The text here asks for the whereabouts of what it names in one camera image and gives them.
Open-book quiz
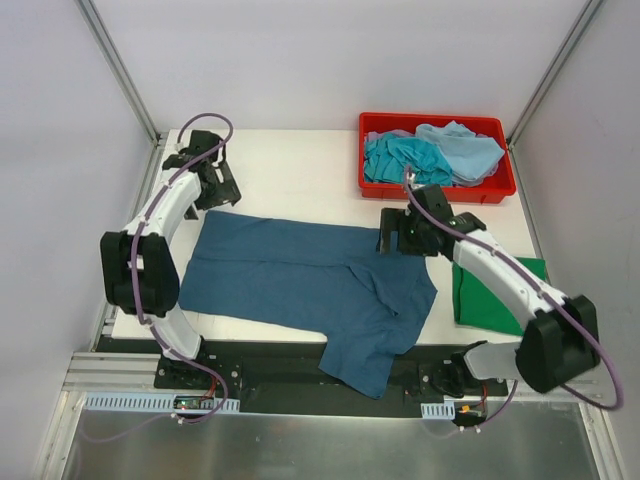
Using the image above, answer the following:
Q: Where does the dark blue t shirt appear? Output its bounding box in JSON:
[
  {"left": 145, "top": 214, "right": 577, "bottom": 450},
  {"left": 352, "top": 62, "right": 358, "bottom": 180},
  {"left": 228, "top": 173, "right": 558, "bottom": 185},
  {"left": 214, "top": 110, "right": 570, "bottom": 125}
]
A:
[{"left": 179, "top": 211, "right": 437, "bottom": 399}]

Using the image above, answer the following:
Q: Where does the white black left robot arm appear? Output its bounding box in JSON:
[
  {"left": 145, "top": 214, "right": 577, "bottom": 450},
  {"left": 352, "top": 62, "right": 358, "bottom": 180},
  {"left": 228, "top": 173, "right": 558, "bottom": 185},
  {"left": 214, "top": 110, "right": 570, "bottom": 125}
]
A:
[{"left": 100, "top": 130, "right": 241, "bottom": 389}]

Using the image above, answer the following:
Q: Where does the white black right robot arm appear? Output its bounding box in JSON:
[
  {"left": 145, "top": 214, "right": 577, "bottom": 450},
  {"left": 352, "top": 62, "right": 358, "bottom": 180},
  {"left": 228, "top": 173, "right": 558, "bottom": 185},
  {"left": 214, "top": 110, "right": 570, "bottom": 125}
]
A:
[{"left": 181, "top": 186, "right": 570, "bottom": 398}]

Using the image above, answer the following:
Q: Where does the teal crumpled t shirt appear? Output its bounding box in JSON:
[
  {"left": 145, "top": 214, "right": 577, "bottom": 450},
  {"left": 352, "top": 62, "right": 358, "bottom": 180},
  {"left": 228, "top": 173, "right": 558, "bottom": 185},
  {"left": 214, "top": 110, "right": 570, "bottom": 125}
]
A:
[{"left": 363, "top": 133, "right": 453, "bottom": 186}]

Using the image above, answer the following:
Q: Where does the red plastic bin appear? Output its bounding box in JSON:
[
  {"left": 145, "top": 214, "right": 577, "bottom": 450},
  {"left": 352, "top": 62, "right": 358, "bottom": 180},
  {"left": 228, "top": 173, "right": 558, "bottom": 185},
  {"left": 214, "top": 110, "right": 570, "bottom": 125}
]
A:
[{"left": 358, "top": 111, "right": 517, "bottom": 206}]

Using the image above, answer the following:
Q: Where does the light blue crumpled t shirt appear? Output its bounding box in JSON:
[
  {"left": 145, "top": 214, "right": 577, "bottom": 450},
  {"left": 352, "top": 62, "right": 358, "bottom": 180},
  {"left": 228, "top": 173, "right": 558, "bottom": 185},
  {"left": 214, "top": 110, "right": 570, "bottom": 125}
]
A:
[{"left": 415, "top": 120, "right": 505, "bottom": 187}]

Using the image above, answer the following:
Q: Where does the lavender crumpled t shirt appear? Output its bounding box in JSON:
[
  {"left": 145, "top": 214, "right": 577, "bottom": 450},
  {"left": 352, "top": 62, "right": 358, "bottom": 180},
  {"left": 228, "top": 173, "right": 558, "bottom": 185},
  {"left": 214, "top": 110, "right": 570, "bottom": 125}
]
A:
[{"left": 365, "top": 129, "right": 414, "bottom": 142}]

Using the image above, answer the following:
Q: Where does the folded green t shirt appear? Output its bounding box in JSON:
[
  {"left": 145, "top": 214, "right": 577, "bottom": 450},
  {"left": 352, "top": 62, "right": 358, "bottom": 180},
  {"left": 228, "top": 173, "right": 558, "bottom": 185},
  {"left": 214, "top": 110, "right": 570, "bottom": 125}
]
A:
[{"left": 452, "top": 263, "right": 532, "bottom": 336}]

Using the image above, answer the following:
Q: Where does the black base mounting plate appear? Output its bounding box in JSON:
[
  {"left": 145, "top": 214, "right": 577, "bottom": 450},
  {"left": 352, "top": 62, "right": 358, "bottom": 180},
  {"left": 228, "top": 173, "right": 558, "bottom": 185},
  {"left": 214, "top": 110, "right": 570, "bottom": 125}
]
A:
[{"left": 94, "top": 337, "right": 521, "bottom": 416}]

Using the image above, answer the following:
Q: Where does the left aluminium frame post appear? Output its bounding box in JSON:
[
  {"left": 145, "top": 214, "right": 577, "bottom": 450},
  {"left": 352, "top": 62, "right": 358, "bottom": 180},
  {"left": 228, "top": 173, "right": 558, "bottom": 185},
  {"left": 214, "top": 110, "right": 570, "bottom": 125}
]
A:
[{"left": 74, "top": 0, "right": 169, "bottom": 146}]

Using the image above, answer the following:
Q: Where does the aluminium frame post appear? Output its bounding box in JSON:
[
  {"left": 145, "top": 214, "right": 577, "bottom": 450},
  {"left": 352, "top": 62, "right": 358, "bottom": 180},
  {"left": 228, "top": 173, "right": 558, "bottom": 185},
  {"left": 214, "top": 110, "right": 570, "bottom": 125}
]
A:
[
  {"left": 74, "top": 0, "right": 169, "bottom": 146},
  {"left": 507, "top": 0, "right": 607, "bottom": 149}
]

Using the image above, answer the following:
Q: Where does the right slotted cable duct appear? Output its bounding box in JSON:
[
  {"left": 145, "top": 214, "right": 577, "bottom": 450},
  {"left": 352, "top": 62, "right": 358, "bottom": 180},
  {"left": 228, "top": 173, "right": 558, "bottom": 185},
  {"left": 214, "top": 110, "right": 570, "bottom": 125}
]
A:
[{"left": 420, "top": 401, "right": 456, "bottom": 421}]

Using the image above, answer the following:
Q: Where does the slotted cable duct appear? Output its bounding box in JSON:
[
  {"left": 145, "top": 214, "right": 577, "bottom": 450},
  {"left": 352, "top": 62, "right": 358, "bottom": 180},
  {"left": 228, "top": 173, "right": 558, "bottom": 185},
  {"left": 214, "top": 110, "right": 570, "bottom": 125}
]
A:
[
  {"left": 84, "top": 392, "right": 240, "bottom": 415},
  {"left": 420, "top": 401, "right": 456, "bottom": 421}
]

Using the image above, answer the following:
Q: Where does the horizontal aluminium rail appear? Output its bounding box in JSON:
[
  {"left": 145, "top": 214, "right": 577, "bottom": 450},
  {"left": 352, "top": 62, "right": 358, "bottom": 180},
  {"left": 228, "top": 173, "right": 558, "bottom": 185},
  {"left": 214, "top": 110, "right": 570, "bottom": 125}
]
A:
[{"left": 63, "top": 351, "right": 606, "bottom": 401}]

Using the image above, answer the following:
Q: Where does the left slotted cable duct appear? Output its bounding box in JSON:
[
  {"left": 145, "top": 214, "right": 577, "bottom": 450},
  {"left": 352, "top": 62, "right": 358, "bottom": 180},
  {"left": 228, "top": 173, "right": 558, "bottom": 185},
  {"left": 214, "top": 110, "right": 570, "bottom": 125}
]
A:
[{"left": 84, "top": 392, "right": 240, "bottom": 415}]

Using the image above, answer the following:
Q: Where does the right aluminium frame post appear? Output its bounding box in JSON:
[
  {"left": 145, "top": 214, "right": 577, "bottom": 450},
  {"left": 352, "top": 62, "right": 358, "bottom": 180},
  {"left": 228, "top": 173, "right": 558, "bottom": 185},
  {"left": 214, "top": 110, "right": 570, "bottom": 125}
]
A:
[{"left": 507, "top": 0, "right": 607, "bottom": 149}]

